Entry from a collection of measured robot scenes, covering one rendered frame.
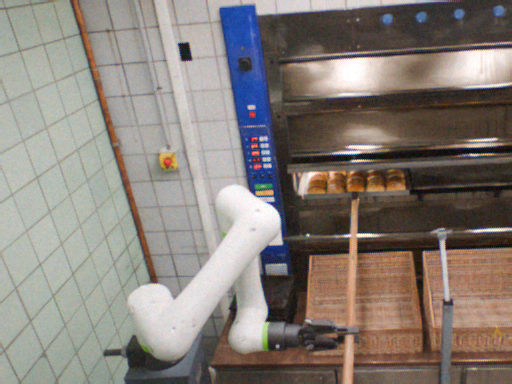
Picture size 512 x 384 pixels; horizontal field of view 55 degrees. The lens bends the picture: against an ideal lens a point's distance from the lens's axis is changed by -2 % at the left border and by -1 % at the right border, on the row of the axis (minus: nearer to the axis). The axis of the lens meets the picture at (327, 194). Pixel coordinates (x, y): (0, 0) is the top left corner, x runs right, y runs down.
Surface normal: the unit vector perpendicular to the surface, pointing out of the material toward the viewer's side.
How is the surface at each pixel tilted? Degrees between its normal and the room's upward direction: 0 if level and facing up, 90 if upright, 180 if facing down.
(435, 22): 90
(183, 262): 90
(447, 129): 70
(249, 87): 90
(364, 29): 90
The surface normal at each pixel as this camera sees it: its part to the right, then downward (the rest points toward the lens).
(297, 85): -0.09, 0.11
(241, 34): -0.07, 0.44
